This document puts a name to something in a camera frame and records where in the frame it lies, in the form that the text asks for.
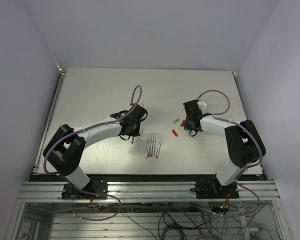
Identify yellow end white pen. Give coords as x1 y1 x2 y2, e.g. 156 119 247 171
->
152 133 157 157

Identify purple end white pen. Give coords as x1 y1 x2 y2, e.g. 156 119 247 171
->
155 134 163 159

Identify light green end white pen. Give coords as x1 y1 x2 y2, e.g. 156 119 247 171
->
145 135 151 159

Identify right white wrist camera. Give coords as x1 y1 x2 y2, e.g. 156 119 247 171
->
197 100 208 114

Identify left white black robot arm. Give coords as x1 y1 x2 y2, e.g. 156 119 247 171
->
42 103 148 199

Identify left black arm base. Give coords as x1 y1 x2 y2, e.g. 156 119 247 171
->
61 180 108 200

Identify purple cable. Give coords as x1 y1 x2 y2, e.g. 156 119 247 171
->
42 85 143 221
197 89 263 218

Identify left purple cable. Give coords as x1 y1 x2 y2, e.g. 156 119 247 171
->
42 85 143 221

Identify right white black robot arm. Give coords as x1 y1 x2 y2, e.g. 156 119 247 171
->
183 99 266 198

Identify aluminium rail frame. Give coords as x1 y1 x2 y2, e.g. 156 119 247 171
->
17 180 280 203

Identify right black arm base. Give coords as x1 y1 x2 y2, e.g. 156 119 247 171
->
190 180 239 199

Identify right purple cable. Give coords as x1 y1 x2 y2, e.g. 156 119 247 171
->
197 89 263 218

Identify loose cables under table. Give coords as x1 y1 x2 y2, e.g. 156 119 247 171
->
72 199 266 240

